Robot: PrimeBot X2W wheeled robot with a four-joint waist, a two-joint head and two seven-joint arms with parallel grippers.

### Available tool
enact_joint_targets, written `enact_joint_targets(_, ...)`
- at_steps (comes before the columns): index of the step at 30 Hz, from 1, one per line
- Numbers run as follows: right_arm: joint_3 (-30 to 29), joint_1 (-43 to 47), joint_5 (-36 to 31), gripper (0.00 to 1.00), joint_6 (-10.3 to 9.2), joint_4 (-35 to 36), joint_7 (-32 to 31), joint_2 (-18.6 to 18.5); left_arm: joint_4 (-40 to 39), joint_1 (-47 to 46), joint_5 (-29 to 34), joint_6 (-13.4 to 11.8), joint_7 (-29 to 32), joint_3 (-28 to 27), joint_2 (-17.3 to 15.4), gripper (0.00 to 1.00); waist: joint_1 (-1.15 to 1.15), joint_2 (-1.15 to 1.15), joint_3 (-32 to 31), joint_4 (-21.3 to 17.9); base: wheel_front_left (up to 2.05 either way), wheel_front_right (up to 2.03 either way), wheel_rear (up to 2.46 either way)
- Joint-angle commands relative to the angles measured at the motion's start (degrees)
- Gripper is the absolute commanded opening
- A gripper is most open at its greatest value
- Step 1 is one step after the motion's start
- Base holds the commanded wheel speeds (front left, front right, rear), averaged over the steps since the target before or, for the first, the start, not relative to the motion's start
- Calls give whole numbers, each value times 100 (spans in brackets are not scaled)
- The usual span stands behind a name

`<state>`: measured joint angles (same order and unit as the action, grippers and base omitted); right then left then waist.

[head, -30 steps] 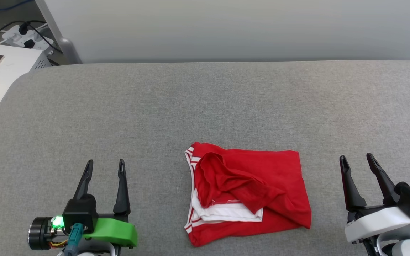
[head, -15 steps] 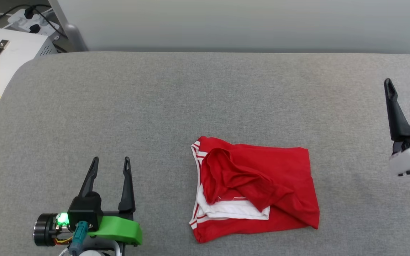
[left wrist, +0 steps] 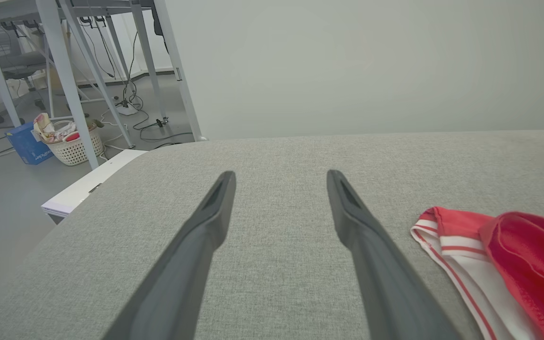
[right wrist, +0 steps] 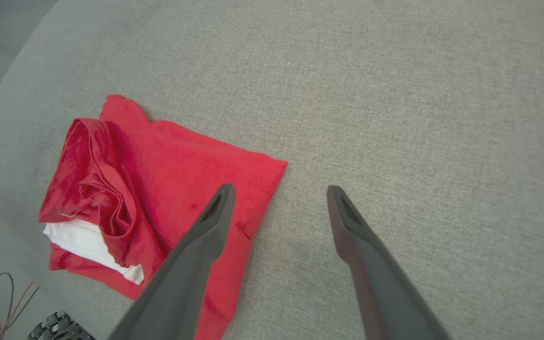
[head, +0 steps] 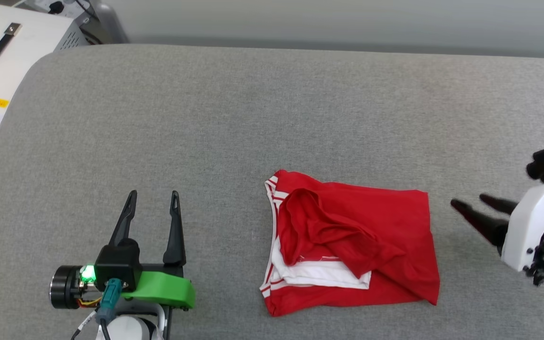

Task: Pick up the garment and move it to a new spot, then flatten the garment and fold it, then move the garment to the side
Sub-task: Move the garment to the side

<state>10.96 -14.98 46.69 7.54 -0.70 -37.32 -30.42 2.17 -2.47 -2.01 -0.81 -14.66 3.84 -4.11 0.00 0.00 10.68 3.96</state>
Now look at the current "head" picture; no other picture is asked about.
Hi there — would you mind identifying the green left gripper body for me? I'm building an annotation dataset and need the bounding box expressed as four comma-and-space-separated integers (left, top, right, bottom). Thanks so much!
121, 263, 196, 310

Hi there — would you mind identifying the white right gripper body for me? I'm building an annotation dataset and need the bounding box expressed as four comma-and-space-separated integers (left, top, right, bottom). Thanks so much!
501, 177, 544, 273

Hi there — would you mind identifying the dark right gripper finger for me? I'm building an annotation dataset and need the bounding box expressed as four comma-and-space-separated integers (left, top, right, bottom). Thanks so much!
450, 199, 509, 247
478, 193, 519, 216

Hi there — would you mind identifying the grey fabric sofa cushion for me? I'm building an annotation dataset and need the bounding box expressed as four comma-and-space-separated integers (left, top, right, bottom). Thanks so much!
0, 43, 544, 340

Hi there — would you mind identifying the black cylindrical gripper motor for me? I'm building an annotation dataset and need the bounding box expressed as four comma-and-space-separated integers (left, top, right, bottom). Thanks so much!
49, 264, 95, 310

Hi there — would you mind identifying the thin black cable white label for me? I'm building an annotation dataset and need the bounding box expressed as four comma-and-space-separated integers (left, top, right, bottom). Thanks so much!
70, 309, 99, 340

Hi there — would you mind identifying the black cable with teal plug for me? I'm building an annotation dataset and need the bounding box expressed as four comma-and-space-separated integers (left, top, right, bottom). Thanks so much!
95, 278, 123, 340

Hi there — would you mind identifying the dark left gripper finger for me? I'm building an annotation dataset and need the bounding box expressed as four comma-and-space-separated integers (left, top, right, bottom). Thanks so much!
162, 190, 187, 266
108, 190, 138, 247

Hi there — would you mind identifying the white equipment case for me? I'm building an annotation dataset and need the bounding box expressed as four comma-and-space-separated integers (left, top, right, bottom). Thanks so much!
0, 2, 89, 126

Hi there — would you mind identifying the red white basketball jersey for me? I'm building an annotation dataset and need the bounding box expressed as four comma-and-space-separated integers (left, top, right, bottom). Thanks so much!
259, 169, 441, 318

